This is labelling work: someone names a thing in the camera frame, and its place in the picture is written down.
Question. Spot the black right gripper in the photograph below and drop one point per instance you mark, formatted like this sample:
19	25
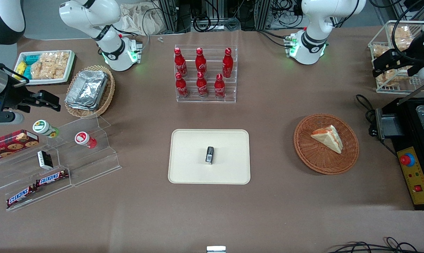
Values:
12	95

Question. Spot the cream plastic tray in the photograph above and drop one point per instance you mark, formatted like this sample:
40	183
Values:
190	158

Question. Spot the red tartan cookie box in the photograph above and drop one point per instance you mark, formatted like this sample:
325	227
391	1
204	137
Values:
8	144

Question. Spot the triangle sandwich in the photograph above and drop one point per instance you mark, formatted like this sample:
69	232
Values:
327	138

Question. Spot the clear bag of fried snacks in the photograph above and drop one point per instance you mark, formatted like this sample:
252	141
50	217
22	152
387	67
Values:
391	77
380	51
401	35

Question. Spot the brown round wicker basket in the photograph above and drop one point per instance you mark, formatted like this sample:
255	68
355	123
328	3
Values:
313	158

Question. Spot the small white device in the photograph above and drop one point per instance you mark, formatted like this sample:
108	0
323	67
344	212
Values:
216	250

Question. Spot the light oval wicker basket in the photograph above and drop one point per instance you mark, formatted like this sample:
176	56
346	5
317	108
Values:
107	98

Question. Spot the Snickers chocolate bar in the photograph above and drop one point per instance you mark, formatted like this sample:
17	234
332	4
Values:
20	195
52	177

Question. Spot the red strawberry yoghurt cup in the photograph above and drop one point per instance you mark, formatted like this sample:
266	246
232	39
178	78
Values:
82	138

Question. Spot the yellow control panel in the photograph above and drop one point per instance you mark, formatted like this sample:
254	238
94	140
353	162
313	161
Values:
417	175

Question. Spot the teal snack packet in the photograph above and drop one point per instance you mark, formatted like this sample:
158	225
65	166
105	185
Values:
32	59
27	72

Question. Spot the red cola bottle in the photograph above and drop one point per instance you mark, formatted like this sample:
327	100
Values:
181	86
219	88
201	86
200	62
179	63
227	64

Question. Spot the aluminium frame post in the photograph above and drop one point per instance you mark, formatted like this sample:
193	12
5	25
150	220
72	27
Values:
263	14
170	15

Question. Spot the black countertop appliance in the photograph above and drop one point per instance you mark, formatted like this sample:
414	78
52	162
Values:
408	117

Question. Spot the red emergency stop button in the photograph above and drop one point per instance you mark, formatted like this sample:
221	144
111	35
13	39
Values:
406	159

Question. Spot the white rectangular snack tray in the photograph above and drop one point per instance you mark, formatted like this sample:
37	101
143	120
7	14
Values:
39	82

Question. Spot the black and white small box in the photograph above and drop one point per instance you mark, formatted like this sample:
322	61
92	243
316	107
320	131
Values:
45	160

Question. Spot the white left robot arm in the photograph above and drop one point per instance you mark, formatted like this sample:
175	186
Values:
317	21

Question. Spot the clear acrylic stepped display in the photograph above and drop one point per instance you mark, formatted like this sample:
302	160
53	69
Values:
92	165

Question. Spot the stacked aluminium foil trays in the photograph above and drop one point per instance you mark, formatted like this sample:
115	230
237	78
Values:
87	89

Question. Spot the green sunflower yoghurt cup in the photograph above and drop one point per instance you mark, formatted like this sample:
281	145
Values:
42	127

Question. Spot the beige cloth bag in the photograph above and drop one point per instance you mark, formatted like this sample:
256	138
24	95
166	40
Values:
141	21

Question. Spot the clear acrylic bottle rack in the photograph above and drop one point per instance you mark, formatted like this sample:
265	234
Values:
233	95

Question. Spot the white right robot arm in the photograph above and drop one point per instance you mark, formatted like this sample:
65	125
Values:
92	14

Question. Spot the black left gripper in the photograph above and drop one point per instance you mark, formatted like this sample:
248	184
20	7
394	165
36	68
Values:
405	58

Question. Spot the yellow snack packet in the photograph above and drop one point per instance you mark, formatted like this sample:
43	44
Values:
20	67

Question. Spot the clear bag of rice crackers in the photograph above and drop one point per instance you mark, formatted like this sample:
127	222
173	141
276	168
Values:
50	65

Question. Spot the grey metal bar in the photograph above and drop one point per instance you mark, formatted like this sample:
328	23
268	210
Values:
417	92

